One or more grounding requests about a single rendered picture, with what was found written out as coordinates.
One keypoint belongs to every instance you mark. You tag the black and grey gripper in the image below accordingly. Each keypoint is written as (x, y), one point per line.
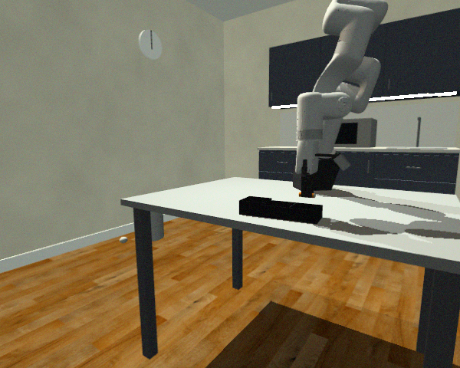
(307, 164)

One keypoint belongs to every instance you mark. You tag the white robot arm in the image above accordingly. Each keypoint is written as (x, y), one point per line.
(353, 21)

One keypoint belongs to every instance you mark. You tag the black three-compartment bin rack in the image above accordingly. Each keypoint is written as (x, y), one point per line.
(291, 211)

